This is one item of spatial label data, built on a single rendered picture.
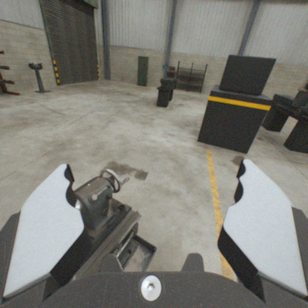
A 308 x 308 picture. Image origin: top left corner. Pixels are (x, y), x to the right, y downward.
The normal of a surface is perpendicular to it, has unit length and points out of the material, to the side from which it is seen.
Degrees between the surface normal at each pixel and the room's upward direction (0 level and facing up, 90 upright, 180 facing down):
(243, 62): 90
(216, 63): 90
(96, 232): 0
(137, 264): 0
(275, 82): 90
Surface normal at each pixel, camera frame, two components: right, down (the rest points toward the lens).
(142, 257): 0.10, -0.85
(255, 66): -0.37, 0.44
